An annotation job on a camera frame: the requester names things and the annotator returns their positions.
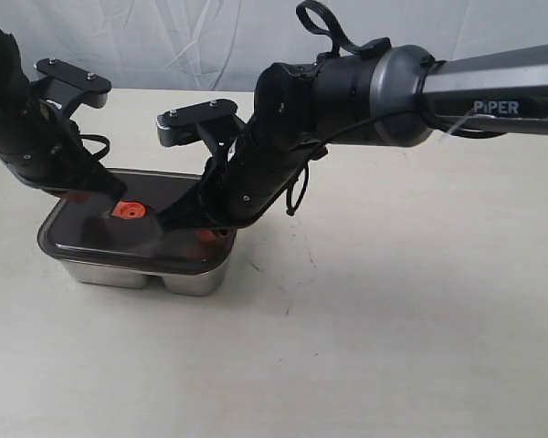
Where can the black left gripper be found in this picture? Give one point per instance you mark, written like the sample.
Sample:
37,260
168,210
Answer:
43,148

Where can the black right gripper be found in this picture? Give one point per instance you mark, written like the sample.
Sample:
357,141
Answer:
234,195

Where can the stainless steel lunch box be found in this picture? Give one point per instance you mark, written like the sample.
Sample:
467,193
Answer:
195,285

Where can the dark transparent box lid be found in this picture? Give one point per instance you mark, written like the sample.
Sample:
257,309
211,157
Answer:
87,232

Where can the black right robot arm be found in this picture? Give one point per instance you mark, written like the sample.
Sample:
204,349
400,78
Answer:
387,96

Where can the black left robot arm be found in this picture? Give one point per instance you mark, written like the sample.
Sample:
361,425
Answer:
15,84

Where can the grey-blue backdrop cloth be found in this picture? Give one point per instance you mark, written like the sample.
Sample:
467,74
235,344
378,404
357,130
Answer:
224,45

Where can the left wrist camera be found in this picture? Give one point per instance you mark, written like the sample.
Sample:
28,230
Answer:
66,87

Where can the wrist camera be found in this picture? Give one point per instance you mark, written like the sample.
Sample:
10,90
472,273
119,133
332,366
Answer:
215,123
66,87

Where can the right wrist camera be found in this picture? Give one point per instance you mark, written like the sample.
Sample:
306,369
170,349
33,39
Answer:
215,123

